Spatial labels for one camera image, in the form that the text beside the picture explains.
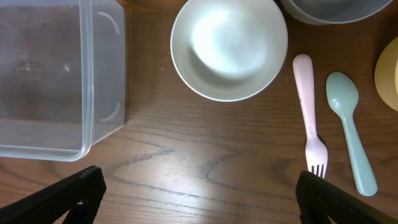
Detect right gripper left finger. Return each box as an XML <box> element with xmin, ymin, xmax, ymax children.
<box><xmin>1</xmin><ymin>166</ymin><xmax>106</xmax><ymax>223</ymax></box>

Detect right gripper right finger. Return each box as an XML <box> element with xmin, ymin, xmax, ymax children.
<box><xmin>295</xmin><ymin>170</ymin><xmax>397</xmax><ymax>224</ymax></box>

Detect clear plastic container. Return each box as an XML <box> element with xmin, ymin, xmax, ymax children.
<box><xmin>1</xmin><ymin>0</ymin><xmax>126</xmax><ymax>161</ymax></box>

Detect pink plastic fork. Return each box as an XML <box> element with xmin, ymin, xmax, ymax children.
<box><xmin>292</xmin><ymin>54</ymin><xmax>328</xmax><ymax>179</ymax></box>

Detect light green plastic spoon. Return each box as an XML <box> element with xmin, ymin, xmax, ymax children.
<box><xmin>326</xmin><ymin>72</ymin><xmax>378</xmax><ymax>197</ymax></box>

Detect yellow plastic bowl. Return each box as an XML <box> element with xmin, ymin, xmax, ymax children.
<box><xmin>374</xmin><ymin>38</ymin><xmax>397</xmax><ymax>111</ymax></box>

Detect white plastic bowl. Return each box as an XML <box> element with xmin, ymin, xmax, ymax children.
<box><xmin>170</xmin><ymin>0</ymin><xmax>288</xmax><ymax>102</ymax></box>

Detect grey plastic bowl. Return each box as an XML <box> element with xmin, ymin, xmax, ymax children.
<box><xmin>281</xmin><ymin>0</ymin><xmax>392</xmax><ymax>25</ymax></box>

